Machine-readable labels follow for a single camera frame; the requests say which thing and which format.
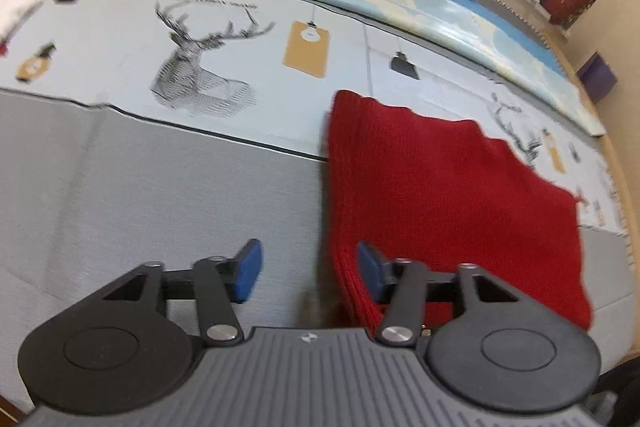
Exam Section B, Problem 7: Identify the red knit sweater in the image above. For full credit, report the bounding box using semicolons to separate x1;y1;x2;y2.
320;89;593;333

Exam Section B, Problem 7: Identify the purple box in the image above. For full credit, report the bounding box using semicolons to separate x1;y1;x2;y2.
579;51;620;102

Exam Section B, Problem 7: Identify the grey printed bed sheet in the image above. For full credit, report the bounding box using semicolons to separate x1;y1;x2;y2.
0;0;631;410

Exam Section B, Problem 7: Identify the white fluffy cloth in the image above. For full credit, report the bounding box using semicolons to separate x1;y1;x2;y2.
0;0;45;38

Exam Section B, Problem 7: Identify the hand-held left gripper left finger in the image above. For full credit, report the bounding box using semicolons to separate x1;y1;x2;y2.
100;238;265;349

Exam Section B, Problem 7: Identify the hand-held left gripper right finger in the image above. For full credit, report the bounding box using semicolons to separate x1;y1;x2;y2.
356;242;527;349

